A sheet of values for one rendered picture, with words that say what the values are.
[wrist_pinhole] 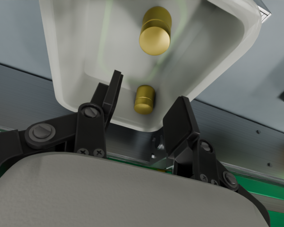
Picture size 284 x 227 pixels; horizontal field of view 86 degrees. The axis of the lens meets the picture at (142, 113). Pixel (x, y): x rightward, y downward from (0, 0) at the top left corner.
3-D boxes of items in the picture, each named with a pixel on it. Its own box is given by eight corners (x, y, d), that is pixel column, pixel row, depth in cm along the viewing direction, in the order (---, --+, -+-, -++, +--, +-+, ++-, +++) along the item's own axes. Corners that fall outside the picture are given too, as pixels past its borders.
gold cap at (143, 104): (143, 99, 31) (140, 116, 29) (133, 88, 29) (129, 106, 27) (158, 94, 30) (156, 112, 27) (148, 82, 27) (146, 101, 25)
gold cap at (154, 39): (149, 0, 17) (145, 19, 14) (177, 14, 18) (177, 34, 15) (138, 29, 20) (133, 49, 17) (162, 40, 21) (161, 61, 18)
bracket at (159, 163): (149, 134, 35) (146, 165, 31) (170, 115, 27) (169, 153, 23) (163, 138, 36) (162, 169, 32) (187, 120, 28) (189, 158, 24)
